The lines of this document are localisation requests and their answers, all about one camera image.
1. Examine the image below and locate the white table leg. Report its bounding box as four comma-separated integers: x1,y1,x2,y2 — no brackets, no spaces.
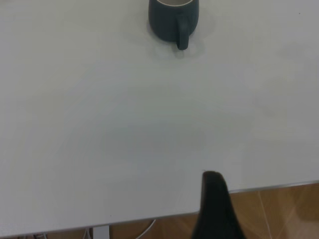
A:
92,225,110,239

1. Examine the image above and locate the dark grey ceramic mug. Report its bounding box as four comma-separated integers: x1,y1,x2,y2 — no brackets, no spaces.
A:
148,0,200,51

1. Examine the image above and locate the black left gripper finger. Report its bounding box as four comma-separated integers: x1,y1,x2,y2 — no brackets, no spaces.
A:
191,170,247,239

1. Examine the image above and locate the white floor cable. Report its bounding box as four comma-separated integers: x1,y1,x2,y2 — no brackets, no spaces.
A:
134,218,156,239

